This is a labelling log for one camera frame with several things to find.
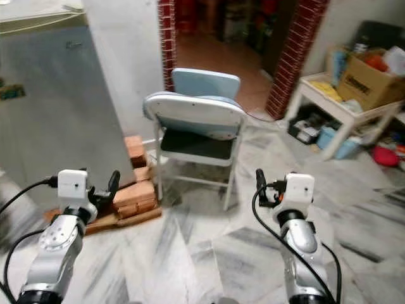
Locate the light blue plastic bin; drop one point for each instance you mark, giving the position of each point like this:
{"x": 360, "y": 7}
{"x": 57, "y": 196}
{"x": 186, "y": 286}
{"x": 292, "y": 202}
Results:
{"x": 336, "y": 143}

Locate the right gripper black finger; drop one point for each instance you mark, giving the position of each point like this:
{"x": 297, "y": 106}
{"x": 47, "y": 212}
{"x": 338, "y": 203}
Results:
{"x": 261, "y": 180}

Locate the brown cardboard box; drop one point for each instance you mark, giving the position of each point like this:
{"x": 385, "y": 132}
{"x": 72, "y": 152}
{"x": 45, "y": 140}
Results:
{"x": 370, "y": 85}

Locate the grey fridge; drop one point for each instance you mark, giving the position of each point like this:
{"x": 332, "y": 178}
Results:
{"x": 57, "y": 120}

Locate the orange item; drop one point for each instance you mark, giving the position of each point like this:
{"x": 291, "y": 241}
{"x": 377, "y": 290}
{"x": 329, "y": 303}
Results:
{"x": 376, "y": 61}

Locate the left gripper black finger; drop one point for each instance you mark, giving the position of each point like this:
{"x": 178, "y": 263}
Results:
{"x": 112, "y": 183}

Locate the red brick pile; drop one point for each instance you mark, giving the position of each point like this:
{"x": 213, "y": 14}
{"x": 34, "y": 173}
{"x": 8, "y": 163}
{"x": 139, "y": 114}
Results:
{"x": 133, "y": 193}

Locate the green yellow fridge sticker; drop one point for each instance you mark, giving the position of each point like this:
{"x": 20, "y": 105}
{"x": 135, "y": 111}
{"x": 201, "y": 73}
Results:
{"x": 11, "y": 92}

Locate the yellow item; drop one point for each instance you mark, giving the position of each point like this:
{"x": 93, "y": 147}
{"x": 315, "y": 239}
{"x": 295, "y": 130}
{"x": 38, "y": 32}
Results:
{"x": 324, "y": 90}

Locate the black bag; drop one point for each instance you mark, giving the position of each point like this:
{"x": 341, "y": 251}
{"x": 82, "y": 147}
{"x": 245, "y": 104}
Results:
{"x": 380, "y": 35}

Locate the red plastic bowl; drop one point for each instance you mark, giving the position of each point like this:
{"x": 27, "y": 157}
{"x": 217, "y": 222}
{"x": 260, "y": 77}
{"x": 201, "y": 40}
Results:
{"x": 386, "y": 156}

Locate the light blue folding chair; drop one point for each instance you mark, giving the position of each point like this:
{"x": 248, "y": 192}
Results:
{"x": 196, "y": 117}

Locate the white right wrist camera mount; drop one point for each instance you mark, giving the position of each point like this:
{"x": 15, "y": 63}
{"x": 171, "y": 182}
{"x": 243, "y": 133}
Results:
{"x": 299, "y": 189}

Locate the black crate with items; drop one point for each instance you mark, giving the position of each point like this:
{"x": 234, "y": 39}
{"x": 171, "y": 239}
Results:
{"x": 307, "y": 125}

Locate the white table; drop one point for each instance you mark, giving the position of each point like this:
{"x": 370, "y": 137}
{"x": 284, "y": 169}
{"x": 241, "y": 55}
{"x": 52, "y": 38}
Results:
{"x": 348, "y": 117}

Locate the brown cardboard sheet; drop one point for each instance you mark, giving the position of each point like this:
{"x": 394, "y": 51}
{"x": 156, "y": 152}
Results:
{"x": 139, "y": 218}

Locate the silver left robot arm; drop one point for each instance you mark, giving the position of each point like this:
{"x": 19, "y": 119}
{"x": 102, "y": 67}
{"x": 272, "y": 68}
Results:
{"x": 52, "y": 247}

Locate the blue packet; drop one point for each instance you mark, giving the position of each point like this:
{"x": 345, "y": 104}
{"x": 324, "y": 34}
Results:
{"x": 338, "y": 63}

